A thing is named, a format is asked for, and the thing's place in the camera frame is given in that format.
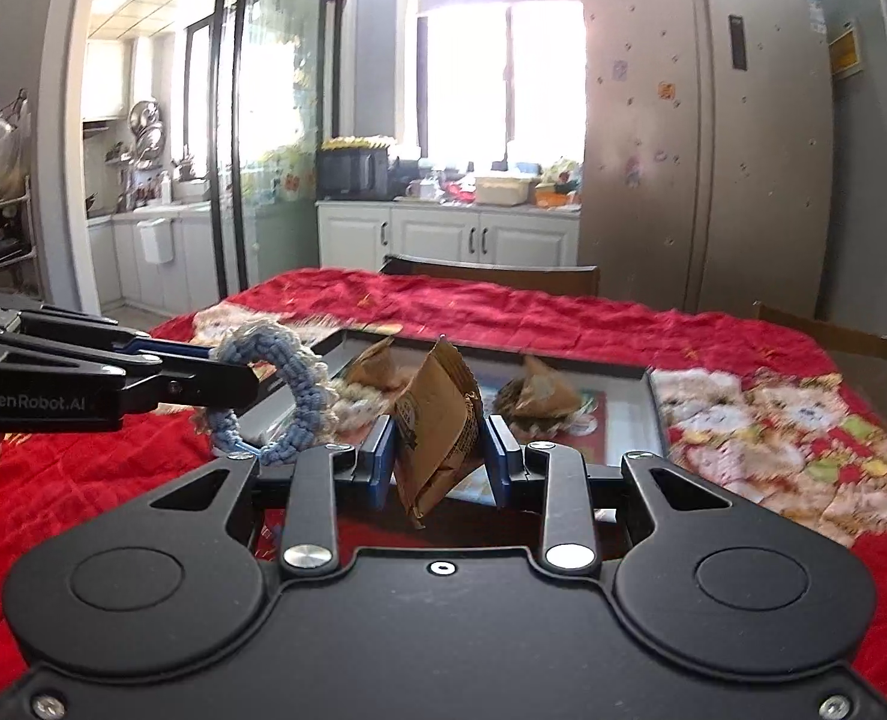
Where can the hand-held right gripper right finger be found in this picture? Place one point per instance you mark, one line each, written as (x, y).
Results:
(503, 457)

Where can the white counter cabinet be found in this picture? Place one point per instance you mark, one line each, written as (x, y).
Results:
(443, 236)

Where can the brown snack packet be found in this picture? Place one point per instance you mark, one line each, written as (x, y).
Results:
(376, 371)
(436, 427)
(545, 382)

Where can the hanging metal pot lids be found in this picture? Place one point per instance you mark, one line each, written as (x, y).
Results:
(147, 127)

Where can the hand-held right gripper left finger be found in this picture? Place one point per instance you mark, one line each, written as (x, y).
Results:
(380, 457)

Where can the cream crochet scrunchie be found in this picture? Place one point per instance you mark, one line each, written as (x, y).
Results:
(357, 405)

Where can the white kitchen base cabinets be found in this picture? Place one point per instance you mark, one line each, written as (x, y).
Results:
(151, 277)

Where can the silver refrigerator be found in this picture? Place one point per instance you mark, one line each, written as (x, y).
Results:
(698, 150)

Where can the blue crochet scrunchie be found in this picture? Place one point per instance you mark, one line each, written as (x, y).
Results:
(293, 367)

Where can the red printed blanket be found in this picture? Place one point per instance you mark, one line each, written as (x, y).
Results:
(751, 360)

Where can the flower bouquet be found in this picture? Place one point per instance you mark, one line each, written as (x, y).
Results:
(560, 175)

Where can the cream storage container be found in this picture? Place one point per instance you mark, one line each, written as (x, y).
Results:
(502, 190)

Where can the shallow black cardboard box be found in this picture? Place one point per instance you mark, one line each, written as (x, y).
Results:
(623, 412)

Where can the white hanging bin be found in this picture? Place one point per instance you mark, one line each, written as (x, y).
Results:
(155, 240)

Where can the sliding glass door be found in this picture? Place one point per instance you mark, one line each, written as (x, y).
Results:
(278, 135)

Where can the black microwave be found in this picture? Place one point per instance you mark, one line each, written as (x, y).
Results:
(353, 174)

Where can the light wooden chair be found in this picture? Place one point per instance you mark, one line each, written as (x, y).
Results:
(848, 337)

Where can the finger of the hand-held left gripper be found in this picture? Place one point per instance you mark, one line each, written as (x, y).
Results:
(166, 347)
(196, 388)

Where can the yellow cloth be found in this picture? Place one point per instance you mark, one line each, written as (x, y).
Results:
(357, 143)

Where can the white plastic bag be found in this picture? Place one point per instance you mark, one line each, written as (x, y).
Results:
(5, 150)

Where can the white mug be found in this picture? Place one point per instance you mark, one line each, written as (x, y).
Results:
(417, 190)

